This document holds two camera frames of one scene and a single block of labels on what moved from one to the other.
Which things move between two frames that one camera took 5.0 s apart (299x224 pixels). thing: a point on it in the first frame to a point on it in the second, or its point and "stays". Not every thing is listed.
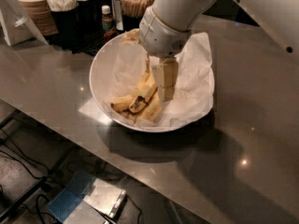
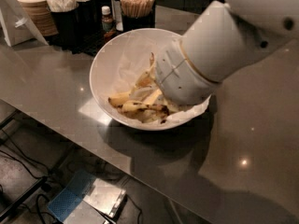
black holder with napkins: (64, 20) stays
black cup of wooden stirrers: (133, 4) stays
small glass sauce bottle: (106, 21) stays
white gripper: (160, 36) to (177, 78)
